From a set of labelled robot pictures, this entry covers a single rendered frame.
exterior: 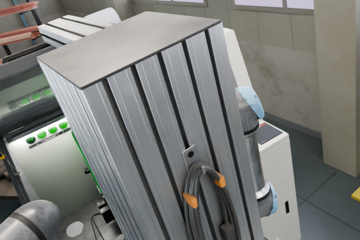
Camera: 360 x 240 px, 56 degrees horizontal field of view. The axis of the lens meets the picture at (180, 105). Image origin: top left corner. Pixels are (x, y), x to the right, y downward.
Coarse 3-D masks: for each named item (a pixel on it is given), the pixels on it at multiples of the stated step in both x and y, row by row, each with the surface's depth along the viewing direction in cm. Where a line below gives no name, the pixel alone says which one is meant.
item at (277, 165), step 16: (224, 32) 196; (240, 64) 200; (240, 80) 201; (288, 144) 196; (272, 160) 194; (288, 160) 201; (272, 176) 199; (288, 176) 206; (288, 192) 211; (288, 208) 216; (272, 224) 214; (288, 224) 222
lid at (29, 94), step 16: (32, 48) 96; (48, 48) 94; (16, 64) 91; (32, 64) 92; (0, 80) 90; (16, 80) 96; (32, 80) 111; (0, 96) 111; (16, 96) 120; (32, 96) 132; (48, 96) 146; (0, 112) 132; (16, 112) 146; (32, 112) 161; (48, 112) 175; (0, 128) 157; (16, 128) 173
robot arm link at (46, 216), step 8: (40, 200) 86; (24, 208) 81; (32, 208) 81; (40, 208) 82; (48, 208) 84; (56, 208) 87; (32, 216) 79; (40, 216) 80; (48, 216) 82; (56, 216) 84; (40, 224) 79; (48, 224) 81; (56, 224) 84; (48, 232) 81; (56, 232) 85
